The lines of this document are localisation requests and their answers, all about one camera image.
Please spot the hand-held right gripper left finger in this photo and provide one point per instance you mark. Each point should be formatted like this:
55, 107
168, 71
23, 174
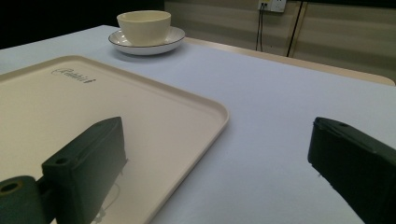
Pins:
90, 161

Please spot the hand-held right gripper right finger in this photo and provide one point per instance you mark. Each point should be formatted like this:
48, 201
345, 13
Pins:
358, 165

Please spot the cream ceramic bowl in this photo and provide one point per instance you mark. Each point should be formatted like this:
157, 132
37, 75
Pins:
144, 26

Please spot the white dark-rimmed plate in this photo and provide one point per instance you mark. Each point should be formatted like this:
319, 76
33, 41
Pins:
174, 39

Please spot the cream plastic tray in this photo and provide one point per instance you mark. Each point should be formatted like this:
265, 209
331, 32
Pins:
77, 118

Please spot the white tablecloth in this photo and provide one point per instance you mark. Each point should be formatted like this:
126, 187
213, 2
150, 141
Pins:
280, 124

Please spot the white wall socket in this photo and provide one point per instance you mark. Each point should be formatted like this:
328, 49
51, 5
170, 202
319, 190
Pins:
271, 5

